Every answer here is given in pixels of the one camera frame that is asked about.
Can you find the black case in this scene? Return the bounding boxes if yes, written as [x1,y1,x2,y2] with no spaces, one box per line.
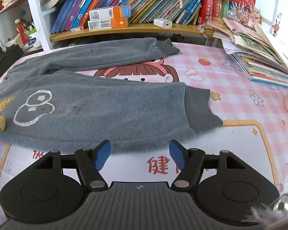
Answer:
[0,44,24,84]

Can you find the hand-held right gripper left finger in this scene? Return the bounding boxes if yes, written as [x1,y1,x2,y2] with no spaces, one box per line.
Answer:
[26,139,112,190]

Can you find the white wooden bookshelf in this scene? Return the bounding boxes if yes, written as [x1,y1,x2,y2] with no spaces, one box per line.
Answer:
[0,0,279,51]

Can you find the white charger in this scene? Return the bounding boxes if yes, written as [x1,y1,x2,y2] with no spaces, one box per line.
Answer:
[154,18,173,27]

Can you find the grey pants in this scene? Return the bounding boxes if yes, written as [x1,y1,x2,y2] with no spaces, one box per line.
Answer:
[0,38,223,155]

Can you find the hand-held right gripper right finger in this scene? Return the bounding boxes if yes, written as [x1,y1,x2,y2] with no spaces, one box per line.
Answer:
[168,139,255,190]

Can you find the pearl bead string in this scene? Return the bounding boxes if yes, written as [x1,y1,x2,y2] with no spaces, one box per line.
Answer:
[197,21,215,33]

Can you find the pink checked printed tablecloth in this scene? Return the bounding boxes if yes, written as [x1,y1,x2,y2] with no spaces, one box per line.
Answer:
[0,41,288,230]

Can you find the stack of magazines and booklets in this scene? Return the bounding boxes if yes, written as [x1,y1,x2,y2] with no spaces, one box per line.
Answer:
[212,17,288,89]

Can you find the orange white blue carton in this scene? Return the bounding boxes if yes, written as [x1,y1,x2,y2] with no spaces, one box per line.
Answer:
[89,5,132,21]

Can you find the fluffy grey sleeve trim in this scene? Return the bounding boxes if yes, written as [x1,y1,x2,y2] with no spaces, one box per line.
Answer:
[245,170,288,230]

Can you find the colourful bead accessories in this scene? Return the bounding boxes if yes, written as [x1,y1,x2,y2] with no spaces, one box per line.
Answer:
[227,2,262,25]

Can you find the red bottle white cap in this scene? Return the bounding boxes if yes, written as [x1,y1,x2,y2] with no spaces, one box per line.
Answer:
[16,19,29,46]

